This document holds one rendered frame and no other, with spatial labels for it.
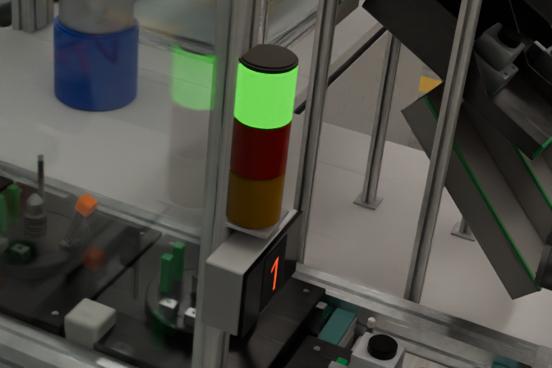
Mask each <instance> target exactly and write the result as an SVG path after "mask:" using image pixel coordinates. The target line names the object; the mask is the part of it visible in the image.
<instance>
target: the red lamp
mask: <svg viewBox="0 0 552 368"><path fill-rule="evenodd" d="M291 125H292V120H291V121H290V122H289V123H288V124H286V125H285V126H281V127H278V128H271V129H264V128H257V127H253V126H248V125H246V124H244V123H242V122H240V121H239V120H237V119H236V118H233V129H232V148H231V157H230V168H231V169H232V170H233V171H234V172H235V173H236V174H238V175H240V176H242V177H245V178H249V179H253V180H270V179H274V178H276V177H279V176H281V175H282V174H284V172H285V171H286V167H287V161H288V147H289V140H290V132H291Z"/></svg>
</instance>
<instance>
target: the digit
mask: <svg viewBox="0 0 552 368"><path fill-rule="evenodd" d="M287 239H288V235H287V236H286V237H285V238H284V239H283V240H282V241H281V242H280V243H279V244H278V246H277V247H276V248H275V249H274V250H273V252H272V253H271V254H270V255H269V257H268V258H267V259H266V260H265V267H264V281H263V288H262V296H261V304H260V312H261V311H262V310H263V309H264V308H265V306H266V305H267V304H268V303H269V301H270V300H271V299H272V297H273V296H274V295H275V293H276V292H277V291H278V290H279V289H280V288H281V286H282V279H283V266H284V260H285V252H286V245H287Z"/></svg>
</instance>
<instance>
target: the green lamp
mask: <svg viewBox="0 0 552 368"><path fill-rule="evenodd" d="M297 69H298V66H297V67H296V68H294V69H293V70H291V71H289V72H286V73H282V74H265V73H260V72H256V71H252V70H250V69H248V68H246V67H244V66H243V65H242V64H241V63H240V64H238V70H237V88H236V98H235V108H234V116H235V117H236V119H237V120H239V121H240V122H242V123H244V124H246V125H248V126H250V127H257V128H264V129H271V128H278V127H282V126H285V125H286V124H288V123H289V122H290V121H291V120H292V112H293V104H294V97H295V90H296V83H297Z"/></svg>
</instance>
